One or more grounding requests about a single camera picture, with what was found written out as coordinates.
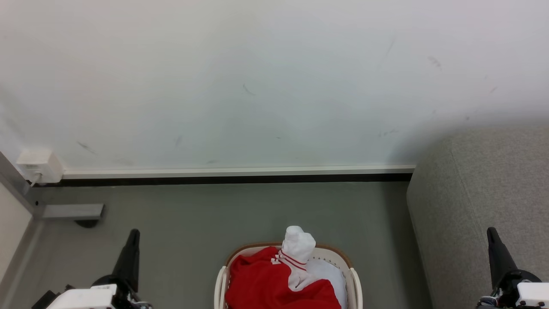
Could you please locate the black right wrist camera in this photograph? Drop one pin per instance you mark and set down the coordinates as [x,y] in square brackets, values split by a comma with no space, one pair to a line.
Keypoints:
[512,279]

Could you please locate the grey metal table foot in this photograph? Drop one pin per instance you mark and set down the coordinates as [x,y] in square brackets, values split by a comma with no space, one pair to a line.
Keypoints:
[13,184]

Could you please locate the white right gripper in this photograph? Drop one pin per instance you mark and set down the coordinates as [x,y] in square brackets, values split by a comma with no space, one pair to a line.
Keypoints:
[534,295]

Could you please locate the white wall outlet box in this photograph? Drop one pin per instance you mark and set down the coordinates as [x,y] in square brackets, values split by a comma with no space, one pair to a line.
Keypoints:
[38,165]

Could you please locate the grey fabric sofa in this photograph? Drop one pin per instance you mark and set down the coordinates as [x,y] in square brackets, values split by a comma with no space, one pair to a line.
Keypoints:
[472,193]

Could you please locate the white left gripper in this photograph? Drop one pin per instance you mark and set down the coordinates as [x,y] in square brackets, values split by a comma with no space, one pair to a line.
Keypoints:
[85,297]

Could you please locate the white laundry basket brown rim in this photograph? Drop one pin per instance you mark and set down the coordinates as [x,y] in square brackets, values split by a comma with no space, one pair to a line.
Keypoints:
[355,287]

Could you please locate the red garment with white sleeves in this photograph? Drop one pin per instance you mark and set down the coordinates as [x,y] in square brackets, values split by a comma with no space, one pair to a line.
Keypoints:
[261,283]

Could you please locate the black caster wheel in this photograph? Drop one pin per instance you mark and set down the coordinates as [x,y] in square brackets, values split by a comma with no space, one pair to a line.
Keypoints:
[86,223]

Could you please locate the red and white cloth garment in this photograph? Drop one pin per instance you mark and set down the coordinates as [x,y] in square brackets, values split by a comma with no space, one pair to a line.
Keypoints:
[330,274]

